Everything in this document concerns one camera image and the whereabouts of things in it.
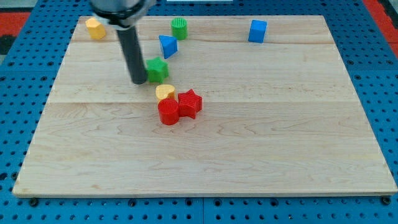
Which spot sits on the green star block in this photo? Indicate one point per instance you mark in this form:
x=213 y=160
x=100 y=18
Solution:
x=157 y=70

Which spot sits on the blue cube block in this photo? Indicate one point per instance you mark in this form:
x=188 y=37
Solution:
x=257 y=31

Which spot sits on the yellow hexagon block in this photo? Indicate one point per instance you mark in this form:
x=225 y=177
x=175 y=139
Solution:
x=95 y=29

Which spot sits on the red star block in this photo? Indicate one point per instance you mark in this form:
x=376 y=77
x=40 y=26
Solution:
x=189 y=104

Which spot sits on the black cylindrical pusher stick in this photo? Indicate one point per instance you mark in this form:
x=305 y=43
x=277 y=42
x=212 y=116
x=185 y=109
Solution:
x=133 y=56

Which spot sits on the blue triangle block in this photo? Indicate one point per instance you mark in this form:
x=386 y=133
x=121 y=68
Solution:
x=168 y=45

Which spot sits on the wooden board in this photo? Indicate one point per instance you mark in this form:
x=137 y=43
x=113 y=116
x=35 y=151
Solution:
x=279 y=119

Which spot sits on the red cylinder block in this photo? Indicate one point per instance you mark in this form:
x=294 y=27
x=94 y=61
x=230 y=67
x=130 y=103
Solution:
x=168 y=111

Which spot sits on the green cylinder block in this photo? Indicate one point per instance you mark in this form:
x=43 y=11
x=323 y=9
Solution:
x=179 y=28

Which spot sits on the yellow heart block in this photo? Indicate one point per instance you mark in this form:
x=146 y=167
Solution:
x=165 y=91

